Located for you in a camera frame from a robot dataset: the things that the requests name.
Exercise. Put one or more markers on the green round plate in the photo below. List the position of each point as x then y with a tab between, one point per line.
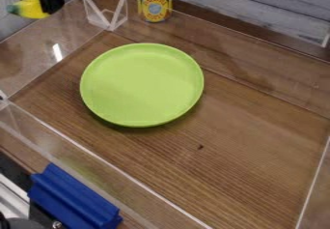
141	85

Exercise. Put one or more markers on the yellow toy banana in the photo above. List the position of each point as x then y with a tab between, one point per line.
26	9

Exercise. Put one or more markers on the yellow blue labelled can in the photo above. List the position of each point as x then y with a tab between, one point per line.
153	10

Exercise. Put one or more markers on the blue plastic clamp block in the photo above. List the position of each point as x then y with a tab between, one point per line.
70	202

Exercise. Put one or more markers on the clear acrylic corner bracket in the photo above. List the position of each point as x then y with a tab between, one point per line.
108	20

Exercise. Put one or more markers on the clear acrylic enclosure wall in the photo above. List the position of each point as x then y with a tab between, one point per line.
36	145

